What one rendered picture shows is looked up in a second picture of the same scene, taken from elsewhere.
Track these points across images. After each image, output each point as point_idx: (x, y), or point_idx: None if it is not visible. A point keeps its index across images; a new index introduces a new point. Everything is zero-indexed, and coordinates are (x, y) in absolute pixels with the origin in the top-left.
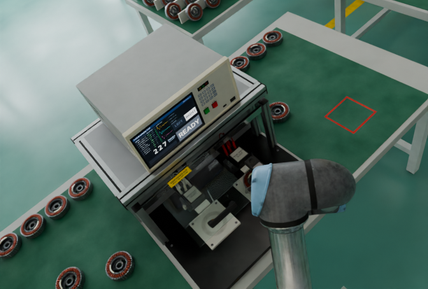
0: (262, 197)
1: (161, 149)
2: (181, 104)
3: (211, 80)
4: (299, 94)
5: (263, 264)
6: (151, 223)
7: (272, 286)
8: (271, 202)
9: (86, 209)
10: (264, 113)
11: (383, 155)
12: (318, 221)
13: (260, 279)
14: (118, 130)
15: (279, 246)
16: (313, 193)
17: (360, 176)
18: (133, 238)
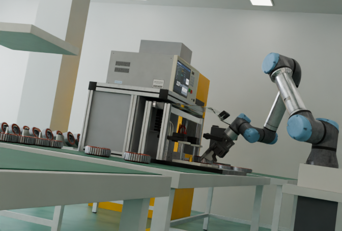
0: (278, 55)
1: (177, 85)
2: (188, 70)
3: (194, 74)
4: None
5: (236, 175)
6: (168, 125)
7: None
8: (281, 58)
9: (66, 149)
10: (201, 125)
11: (259, 184)
12: (248, 183)
13: (236, 184)
14: (169, 55)
15: (287, 77)
16: (293, 61)
17: (255, 181)
18: None
